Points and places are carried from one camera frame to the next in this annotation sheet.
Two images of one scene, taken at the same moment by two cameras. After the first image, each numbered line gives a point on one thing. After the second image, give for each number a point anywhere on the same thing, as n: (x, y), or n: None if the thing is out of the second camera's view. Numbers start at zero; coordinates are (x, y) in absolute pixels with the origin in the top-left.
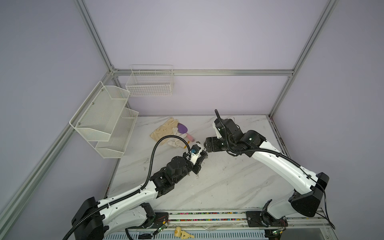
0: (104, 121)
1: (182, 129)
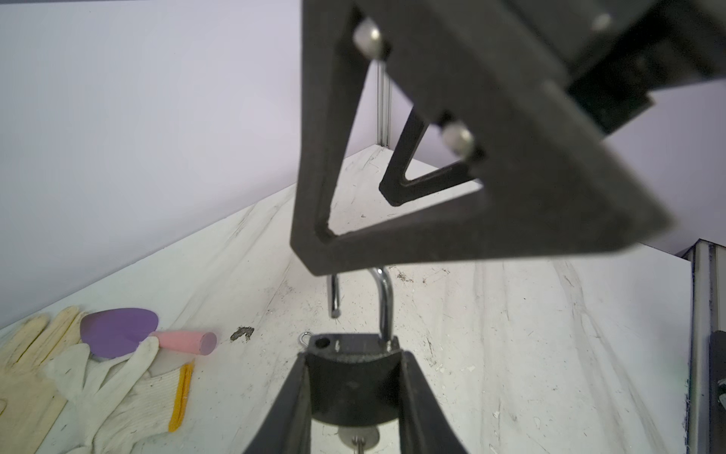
0: None
1: (108, 332)
